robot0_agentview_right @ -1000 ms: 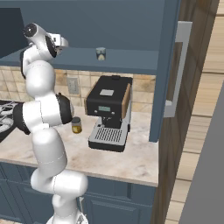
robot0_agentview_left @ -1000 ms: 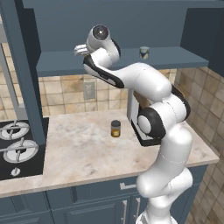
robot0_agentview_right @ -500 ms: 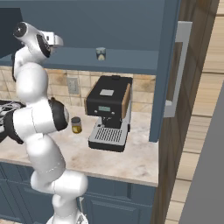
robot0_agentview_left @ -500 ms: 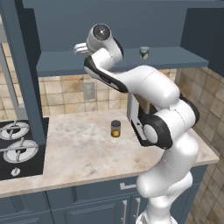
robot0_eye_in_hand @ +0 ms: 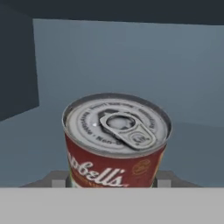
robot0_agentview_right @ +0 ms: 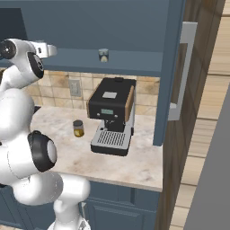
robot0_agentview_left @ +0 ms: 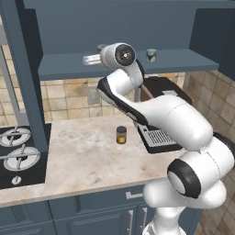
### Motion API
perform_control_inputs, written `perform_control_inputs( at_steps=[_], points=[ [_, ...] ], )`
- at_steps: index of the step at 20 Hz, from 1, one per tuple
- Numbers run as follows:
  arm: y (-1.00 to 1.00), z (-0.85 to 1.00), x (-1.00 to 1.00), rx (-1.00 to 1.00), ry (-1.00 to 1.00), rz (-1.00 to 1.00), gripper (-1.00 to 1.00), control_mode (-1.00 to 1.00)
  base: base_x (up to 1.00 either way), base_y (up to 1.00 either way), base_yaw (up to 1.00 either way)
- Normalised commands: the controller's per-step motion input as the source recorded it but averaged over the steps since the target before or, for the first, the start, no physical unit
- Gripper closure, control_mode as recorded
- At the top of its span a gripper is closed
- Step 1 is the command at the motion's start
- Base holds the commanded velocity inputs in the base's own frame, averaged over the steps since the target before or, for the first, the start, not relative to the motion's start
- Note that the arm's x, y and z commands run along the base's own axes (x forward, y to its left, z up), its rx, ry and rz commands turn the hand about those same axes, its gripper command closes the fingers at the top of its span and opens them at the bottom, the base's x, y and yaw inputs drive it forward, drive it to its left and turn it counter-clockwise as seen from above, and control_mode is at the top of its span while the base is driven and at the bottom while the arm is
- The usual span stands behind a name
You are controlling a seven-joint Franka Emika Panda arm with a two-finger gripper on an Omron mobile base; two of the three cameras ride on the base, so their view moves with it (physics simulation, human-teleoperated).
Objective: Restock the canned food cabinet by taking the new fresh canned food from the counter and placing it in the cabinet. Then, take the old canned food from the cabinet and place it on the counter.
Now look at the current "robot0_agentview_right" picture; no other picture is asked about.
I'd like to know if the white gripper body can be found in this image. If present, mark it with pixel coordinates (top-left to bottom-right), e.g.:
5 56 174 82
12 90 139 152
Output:
35 41 58 59

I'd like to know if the blue base cabinet door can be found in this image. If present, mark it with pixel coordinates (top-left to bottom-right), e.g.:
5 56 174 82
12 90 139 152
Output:
80 179 162 230

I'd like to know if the black and silver coffee machine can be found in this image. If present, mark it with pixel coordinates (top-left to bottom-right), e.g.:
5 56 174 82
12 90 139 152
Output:
86 76 137 157

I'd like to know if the yellow jar with black lid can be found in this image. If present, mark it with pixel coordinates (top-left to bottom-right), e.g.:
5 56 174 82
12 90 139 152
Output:
72 119 85 138

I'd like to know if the brown wooden tall panel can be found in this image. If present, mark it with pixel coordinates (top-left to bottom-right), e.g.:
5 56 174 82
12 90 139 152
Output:
154 0 230 230

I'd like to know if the grey flat panel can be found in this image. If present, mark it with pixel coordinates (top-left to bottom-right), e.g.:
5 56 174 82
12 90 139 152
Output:
182 84 230 230

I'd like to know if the grey wall socket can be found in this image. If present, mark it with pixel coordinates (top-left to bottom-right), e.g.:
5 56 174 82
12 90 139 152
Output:
68 78 82 98

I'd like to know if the blue wall cabinet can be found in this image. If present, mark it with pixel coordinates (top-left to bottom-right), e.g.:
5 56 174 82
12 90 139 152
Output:
0 0 169 78

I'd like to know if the silver cabinet door handle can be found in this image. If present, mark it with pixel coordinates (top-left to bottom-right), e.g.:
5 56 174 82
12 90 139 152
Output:
167 21 199 122

